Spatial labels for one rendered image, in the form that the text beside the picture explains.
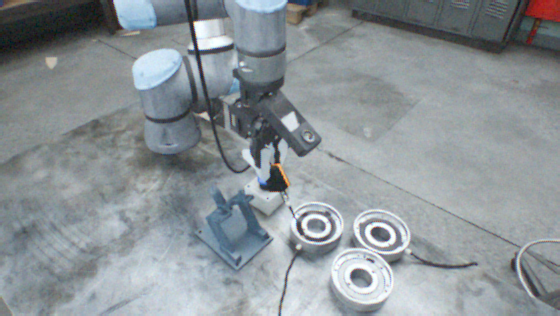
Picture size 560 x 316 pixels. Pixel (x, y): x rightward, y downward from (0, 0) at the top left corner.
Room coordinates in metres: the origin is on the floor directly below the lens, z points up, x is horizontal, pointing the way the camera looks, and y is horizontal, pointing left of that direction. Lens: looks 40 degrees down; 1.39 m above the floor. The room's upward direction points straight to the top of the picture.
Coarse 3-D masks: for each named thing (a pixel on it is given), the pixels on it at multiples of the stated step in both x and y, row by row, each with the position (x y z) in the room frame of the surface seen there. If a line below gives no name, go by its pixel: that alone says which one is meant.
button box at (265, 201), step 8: (248, 184) 0.55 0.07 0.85; (256, 184) 0.55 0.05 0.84; (248, 192) 0.53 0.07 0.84; (256, 192) 0.53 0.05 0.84; (264, 192) 0.53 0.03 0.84; (272, 192) 0.52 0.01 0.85; (256, 200) 0.52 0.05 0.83; (264, 200) 0.50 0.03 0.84; (272, 200) 0.51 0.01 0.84; (280, 200) 0.53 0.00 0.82; (264, 208) 0.50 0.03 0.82; (272, 208) 0.51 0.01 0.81
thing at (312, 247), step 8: (304, 208) 0.49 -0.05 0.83; (312, 208) 0.49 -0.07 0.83; (320, 208) 0.49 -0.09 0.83; (328, 208) 0.49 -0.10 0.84; (296, 216) 0.47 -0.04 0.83; (312, 216) 0.47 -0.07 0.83; (320, 216) 0.47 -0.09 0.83; (336, 216) 0.47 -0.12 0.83; (304, 224) 0.45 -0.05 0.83; (312, 224) 0.47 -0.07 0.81; (320, 224) 0.47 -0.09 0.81; (328, 224) 0.45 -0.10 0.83; (296, 232) 0.43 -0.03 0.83; (328, 232) 0.43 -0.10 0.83; (336, 232) 0.43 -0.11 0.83; (296, 240) 0.42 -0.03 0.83; (304, 240) 0.40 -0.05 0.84; (328, 240) 0.41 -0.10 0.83; (336, 240) 0.41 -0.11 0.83; (304, 248) 0.40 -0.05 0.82; (312, 248) 0.40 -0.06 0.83; (320, 248) 0.40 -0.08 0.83; (328, 248) 0.40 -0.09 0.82
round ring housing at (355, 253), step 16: (352, 256) 0.38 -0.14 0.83; (368, 256) 0.38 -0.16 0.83; (336, 272) 0.35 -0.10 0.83; (352, 272) 0.35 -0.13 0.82; (368, 272) 0.35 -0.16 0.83; (384, 272) 0.35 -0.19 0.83; (336, 288) 0.31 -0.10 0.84; (352, 288) 0.31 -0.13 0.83; (368, 288) 0.32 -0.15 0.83; (384, 288) 0.32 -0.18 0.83; (352, 304) 0.29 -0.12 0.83; (368, 304) 0.28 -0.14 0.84
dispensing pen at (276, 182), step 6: (270, 168) 0.49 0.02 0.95; (276, 168) 0.48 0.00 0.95; (270, 174) 0.48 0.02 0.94; (276, 174) 0.48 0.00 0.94; (282, 174) 0.48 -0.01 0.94; (270, 180) 0.48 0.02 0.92; (276, 180) 0.47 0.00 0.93; (282, 180) 0.47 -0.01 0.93; (270, 186) 0.48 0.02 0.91; (276, 186) 0.47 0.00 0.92; (282, 186) 0.47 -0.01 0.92; (282, 192) 0.47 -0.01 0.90; (282, 198) 0.47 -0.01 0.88; (288, 198) 0.47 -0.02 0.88; (288, 204) 0.46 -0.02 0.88; (294, 216) 0.46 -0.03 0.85
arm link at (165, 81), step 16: (144, 64) 0.76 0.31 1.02; (160, 64) 0.75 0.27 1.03; (176, 64) 0.76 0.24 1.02; (144, 80) 0.73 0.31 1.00; (160, 80) 0.73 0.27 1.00; (176, 80) 0.75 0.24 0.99; (192, 80) 0.76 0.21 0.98; (144, 96) 0.73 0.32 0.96; (160, 96) 0.73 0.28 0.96; (176, 96) 0.74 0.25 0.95; (192, 96) 0.76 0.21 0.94; (144, 112) 0.75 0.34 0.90; (160, 112) 0.73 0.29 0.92; (176, 112) 0.74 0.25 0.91
